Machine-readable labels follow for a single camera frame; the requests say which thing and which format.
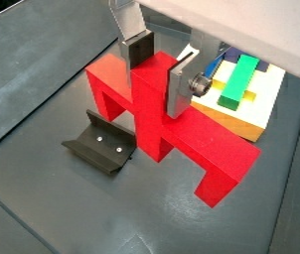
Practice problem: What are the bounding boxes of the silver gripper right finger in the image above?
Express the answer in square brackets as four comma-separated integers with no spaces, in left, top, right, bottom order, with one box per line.
[168,29,221,118]

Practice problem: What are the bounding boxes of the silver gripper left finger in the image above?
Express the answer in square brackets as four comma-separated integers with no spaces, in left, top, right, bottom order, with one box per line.
[109,0,154,84]

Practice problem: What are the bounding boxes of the red wooden three-legged block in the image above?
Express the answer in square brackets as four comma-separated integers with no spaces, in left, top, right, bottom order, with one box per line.
[86,52,260,206]

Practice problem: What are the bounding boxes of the yellow wooden base board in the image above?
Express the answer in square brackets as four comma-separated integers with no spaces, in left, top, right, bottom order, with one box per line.
[176,44,287,143]

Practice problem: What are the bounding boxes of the blue wooden bar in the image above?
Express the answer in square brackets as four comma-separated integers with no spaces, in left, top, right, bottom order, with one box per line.
[205,57,224,78]

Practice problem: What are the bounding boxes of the purple wooden three-legged block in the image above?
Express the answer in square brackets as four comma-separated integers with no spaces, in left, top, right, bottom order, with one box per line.
[223,46,271,73]

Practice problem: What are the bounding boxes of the green wooden bar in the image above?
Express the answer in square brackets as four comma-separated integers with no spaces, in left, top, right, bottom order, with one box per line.
[219,55,259,111]

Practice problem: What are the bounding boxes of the black angled bracket holder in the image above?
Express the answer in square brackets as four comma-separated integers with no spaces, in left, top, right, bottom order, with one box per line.
[62,110,137,175]

